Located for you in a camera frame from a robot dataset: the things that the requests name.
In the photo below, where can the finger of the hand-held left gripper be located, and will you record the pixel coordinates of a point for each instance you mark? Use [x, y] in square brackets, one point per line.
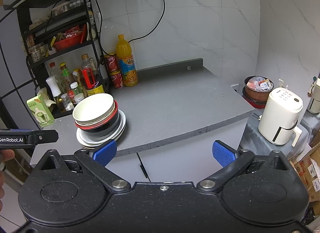
[42, 136]

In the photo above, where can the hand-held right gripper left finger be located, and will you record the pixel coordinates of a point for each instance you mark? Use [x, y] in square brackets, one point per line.
[105, 151]

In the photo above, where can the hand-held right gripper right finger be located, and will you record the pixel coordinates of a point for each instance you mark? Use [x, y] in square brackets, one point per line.
[223, 155]

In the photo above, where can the white plate orange rim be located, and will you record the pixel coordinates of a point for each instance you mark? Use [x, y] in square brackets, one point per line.
[97, 145]

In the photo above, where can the red and black bowl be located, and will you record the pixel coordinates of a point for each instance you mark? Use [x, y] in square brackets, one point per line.
[105, 132]

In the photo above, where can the cream bowl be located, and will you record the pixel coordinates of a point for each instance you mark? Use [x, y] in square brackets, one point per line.
[87, 124]
[92, 107]

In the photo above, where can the white plate blue print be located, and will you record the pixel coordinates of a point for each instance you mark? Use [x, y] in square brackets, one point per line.
[123, 122]

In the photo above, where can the person's left hand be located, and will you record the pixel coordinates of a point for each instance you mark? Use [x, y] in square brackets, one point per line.
[6, 155]

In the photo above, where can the black metal shelf rack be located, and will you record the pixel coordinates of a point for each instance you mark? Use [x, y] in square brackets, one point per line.
[60, 114]

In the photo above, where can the green carton box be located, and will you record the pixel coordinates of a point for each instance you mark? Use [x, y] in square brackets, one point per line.
[35, 105]

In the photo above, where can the small clear jar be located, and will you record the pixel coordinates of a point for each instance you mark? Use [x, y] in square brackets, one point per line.
[66, 102]

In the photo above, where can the oil bottle white spout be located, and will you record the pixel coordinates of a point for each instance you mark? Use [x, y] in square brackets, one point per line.
[53, 90]

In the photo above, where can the small jar white lid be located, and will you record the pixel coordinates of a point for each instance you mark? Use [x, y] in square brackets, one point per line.
[79, 99]

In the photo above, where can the red label bottle white cap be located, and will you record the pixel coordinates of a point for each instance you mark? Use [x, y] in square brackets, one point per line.
[74, 90]

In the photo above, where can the green label sauce bottle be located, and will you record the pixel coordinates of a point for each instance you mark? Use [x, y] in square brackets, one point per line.
[65, 76]

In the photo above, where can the white air fryer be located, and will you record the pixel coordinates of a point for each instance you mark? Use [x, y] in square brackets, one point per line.
[277, 115]

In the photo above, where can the red cap sauce bottle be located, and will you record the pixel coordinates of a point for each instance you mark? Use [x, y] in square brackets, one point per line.
[53, 70]

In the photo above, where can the red drink can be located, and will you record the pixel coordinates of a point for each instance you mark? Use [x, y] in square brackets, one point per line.
[112, 62]
[117, 79]

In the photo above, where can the red box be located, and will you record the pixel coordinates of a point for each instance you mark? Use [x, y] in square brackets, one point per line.
[88, 75]

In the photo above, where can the printed cardboard box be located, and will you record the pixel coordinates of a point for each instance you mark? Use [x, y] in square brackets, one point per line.
[310, 173]

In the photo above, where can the brown cardboard box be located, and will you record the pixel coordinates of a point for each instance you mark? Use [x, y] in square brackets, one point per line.
[316, 145]

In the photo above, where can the red plastic basket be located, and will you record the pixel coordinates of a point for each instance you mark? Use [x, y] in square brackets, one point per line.
[68, 44]

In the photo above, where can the orange juice bottle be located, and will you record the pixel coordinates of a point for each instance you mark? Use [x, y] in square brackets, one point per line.
[126, 55]

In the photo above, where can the white thermos jug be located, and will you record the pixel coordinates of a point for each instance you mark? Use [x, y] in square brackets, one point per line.
[315, 102]

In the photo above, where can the row of small spice jars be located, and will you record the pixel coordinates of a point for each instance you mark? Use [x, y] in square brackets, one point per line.
[72, 5]

